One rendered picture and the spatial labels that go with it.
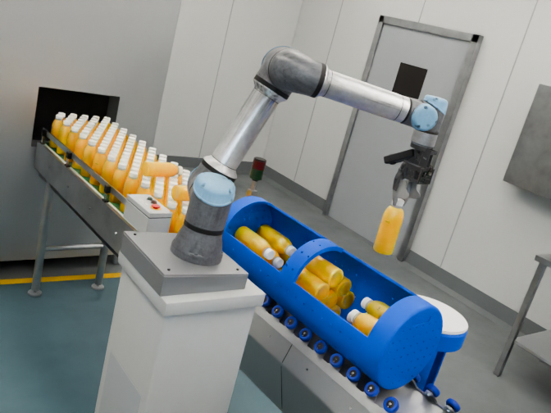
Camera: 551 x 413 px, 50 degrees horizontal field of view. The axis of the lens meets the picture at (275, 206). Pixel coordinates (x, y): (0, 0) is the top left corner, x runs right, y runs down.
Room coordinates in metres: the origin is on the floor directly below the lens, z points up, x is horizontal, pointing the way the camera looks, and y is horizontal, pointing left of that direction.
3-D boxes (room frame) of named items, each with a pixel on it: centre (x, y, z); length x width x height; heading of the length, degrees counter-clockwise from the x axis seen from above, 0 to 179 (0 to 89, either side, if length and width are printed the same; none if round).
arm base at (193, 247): (1.58, 0.18, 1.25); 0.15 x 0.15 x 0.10
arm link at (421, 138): (1.88, -0.40, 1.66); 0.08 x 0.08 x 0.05
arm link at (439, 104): (1.88, -0.39, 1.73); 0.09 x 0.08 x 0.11; 104
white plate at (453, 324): (2.01, -0.65, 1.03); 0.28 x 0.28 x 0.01
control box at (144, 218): (2.20, 0.48, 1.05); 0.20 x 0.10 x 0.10; 43
